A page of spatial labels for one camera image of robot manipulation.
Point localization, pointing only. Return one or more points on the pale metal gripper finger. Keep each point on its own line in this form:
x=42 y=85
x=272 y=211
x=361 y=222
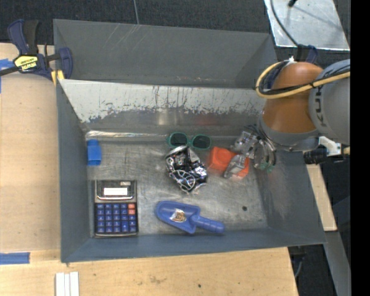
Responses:
x=234 y=166
x=243 y=141

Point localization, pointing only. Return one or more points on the orange block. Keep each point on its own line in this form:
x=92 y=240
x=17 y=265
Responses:
x=219 y=159

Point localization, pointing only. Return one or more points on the green sunglasses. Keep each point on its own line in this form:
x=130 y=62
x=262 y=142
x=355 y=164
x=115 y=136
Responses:
x=200 y=142

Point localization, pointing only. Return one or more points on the crumpled black and white packet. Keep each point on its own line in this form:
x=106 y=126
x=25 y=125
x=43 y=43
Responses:
x=186 y=170

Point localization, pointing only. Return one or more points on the blue plastic scoop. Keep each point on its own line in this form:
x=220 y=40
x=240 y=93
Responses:
x=172 y=211

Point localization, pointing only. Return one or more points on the grey metal bin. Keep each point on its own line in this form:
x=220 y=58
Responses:
x=160 y=57

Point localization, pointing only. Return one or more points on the grey calculator with blue keys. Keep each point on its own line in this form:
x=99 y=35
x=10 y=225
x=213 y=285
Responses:
x=115 y=208

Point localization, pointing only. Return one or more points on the small blue block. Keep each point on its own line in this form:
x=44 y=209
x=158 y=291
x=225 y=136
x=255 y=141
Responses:
x=94 y=152

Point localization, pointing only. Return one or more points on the pale wood flat board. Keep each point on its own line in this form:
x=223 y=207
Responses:
x=27 y=165

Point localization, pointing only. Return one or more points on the black cylinder on white bracket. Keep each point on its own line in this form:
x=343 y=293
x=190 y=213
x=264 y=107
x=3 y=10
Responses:
x=315 y=156

